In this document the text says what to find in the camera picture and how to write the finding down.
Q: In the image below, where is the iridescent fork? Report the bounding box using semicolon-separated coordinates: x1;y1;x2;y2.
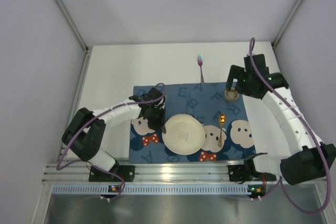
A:
197;54;205;83

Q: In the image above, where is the cream round plate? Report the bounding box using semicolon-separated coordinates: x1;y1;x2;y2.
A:
162;114;206;155

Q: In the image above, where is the gold spoon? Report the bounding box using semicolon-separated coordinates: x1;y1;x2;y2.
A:
218;114;226;148

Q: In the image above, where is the blue cartoon bear placemat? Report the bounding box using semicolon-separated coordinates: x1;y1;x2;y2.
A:
129;82;256;164

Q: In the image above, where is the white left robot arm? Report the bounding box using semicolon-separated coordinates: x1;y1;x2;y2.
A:
61;87;165;175

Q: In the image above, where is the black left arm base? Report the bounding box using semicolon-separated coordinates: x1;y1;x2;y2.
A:
89;165;135;182

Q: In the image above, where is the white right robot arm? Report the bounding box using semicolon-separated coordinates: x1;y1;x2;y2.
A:
225;54;335;185

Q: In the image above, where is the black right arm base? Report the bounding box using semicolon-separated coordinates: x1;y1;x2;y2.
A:
228;165;277;184

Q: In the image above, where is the right aluminium frame post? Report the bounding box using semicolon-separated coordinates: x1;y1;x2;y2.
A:
271;0;305;49

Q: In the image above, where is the aluminium frame post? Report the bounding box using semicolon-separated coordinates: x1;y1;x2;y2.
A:
54;0;88;51
271;0;305;49

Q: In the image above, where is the aluminium mounting rail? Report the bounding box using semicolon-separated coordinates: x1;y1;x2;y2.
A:
42;160;243;184

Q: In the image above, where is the perforated cable duct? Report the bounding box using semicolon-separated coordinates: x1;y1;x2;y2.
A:
52;184;266;195

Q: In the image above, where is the left aluminium frame post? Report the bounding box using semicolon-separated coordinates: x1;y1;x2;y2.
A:
54;0;88;51

